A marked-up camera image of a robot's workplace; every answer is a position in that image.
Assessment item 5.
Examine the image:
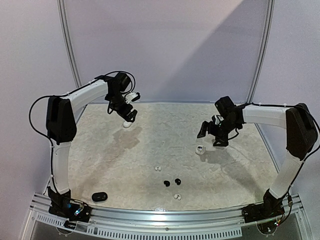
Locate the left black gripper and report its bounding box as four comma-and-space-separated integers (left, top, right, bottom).
108, 91, 138, 123

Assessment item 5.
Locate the white oval charging case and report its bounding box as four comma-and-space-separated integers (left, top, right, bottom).
123, 121, 132, 128

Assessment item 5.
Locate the white square charging case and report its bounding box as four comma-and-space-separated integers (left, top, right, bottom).
195, 144, 207, 156

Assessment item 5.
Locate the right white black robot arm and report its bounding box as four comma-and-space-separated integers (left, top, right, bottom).
195, 123, 287, 207

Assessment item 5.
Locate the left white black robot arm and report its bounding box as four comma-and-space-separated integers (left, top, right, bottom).
45, 71, 141, 198

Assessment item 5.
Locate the black oval charging case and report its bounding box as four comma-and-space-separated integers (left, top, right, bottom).
91, 191, 108, 203

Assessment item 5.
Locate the black earbud right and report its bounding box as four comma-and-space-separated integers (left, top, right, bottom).
174, 178, 181, 185

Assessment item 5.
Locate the black earbud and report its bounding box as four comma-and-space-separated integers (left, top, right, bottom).
163, 180, 170, 187
174, 178, 181, 185

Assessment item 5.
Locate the black earbud left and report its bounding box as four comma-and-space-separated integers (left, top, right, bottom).
163, 180, 170, 187

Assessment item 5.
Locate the white earbud front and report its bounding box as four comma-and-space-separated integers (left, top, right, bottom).
173, 194, 182, 201

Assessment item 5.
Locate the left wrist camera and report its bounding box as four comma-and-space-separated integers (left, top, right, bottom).
124, 92, 141, 104

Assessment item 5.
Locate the left black cable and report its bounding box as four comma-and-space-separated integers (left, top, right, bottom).
28, 70, 137, 141

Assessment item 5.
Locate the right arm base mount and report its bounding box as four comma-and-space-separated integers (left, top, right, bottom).
241, 203, 285, 223

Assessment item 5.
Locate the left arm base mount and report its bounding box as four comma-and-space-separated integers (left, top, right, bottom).
48, 197, 93, 223

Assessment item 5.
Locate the right aluminium frame post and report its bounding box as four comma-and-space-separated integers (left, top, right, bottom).
244, 0, 275, 108

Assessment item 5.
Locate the aluminium frame post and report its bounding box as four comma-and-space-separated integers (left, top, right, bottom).
56, 0, 83, 88
244, 0, 275, 108

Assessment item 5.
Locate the left aluminium frame post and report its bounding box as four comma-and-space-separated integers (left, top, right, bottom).
56, 0, 83, 88

